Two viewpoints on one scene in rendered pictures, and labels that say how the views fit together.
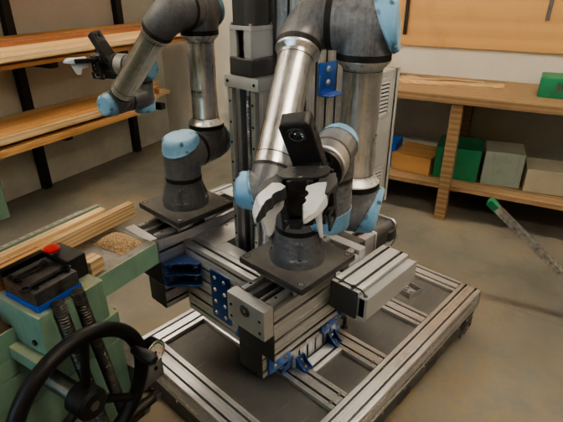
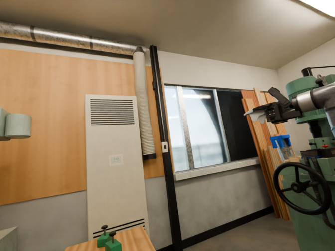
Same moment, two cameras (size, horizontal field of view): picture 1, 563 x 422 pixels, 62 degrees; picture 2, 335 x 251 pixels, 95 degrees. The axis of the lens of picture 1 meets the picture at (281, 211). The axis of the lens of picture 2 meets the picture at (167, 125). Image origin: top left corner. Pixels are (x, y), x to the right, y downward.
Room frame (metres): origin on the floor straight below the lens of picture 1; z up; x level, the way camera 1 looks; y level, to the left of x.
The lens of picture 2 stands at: (0.64, -0.85, 1.08)
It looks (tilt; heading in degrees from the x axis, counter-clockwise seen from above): 12 degrees up; 128
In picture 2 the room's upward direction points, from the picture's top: 8 degrees counter-clockwise
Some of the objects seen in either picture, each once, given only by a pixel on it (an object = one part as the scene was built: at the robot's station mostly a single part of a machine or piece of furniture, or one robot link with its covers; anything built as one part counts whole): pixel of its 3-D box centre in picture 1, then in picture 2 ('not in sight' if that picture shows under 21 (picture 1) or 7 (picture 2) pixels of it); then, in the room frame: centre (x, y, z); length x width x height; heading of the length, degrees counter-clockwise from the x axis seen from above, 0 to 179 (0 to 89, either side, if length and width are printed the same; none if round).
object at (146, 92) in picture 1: (140, 96); not in sight; (1.64, 0.49, 1.12); 0.11 x 0.08 x 0.11; 151
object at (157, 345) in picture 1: (151, 352); not in sight; (0.89, 0.32, 0.65); 0.06 x 0.04 x 0.08; 149
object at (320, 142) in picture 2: not in sight; (322, 144); (0.79, 0.66, 1.03); 0.14 x 0.07 x 0.09; 59
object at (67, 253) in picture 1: (49, 273); (317, 152); (0.74, 0.44, 0.99); 0.13 x 0.11 x 0.06; 149
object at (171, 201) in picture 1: (184, 187); not in sight; (1.42, 0.32, 0.87); 0.15 x 0.15 x 0.10
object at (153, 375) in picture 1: (136, 362); not in sight; (0.93, 0.38, 0.58); 0.12 x 0.08 x 0.08; 59
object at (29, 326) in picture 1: (54, 306); (321, 165); (0.73, 0.44, 0.91); 0.15 x 0.14 x 0.09; 149
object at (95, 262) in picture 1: (92, 264); not in sight; (0.88, 0.42, 0.92); 0.03 x 0.03 x 0.03; 60
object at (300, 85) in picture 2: not in sight; (305, 100); (0.78, 0.64, 1.35); 0.18 x 0.18 x 0.31
